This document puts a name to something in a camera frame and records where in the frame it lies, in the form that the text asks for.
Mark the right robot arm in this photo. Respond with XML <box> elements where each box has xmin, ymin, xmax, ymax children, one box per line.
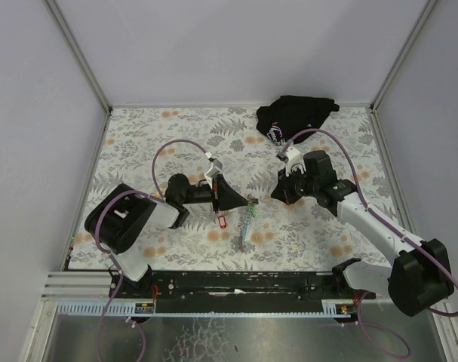
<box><xmin>271</xmin><ymin>147</ymin><xmax>454</xmax><ymax>316</ymax></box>

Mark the floral table mat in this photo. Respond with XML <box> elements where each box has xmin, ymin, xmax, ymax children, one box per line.
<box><xmin>82</xmin><ymin>107</ymin><xmax>386</xmax><ymax>271</ymax></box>

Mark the white cable duct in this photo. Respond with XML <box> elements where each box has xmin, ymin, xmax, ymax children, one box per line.
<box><xmin>57</xmin><ymin>300</ymin><xmax>356</xmax><ymax>319</ymax></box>

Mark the grey keyring with blue handle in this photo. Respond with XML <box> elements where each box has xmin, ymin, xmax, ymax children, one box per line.
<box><xmin>238</xmin><ymin>195</ymin><xmax>259</xmax><ymax>252</ymax></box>

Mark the red key tag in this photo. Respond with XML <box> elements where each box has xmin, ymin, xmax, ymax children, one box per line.
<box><xmin>217</xmin><ymin>215</ymin><xmax>227</xmax><ymax>229</ymax></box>

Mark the green key tag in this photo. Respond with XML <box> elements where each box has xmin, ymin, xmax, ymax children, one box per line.
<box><xmin>248</xmin><ymin>204</ymin><xmax>257</xmax><ymax>219</ymax></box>

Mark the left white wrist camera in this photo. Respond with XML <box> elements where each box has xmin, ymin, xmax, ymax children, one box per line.
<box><xmin>204</xmin><ymin>152</ymin><xmax>223</xmax><ymax>186</ymax></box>

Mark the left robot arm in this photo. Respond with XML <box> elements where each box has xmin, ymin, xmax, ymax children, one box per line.
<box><xmin>85</xmin><ymin>173</ymin><xmax>249</xmax><ymax>282</ymax></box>

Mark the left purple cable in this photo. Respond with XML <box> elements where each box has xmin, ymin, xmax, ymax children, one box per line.
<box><xmin>94</xmin><ymin>140</ymin><xmax>213</xmax><ymax>362</ymax></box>

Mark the black cloth bag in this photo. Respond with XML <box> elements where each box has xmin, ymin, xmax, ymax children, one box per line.
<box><xmin>256</xmin><ymin>95</ymin><xmax>340</xmax><ymax>146</ymax></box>

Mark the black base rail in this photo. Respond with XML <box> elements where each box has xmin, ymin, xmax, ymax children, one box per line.
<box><xmin>108</xmin><ymin>269</ymin><xmax>377</xmax><ymax>314</ymax></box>

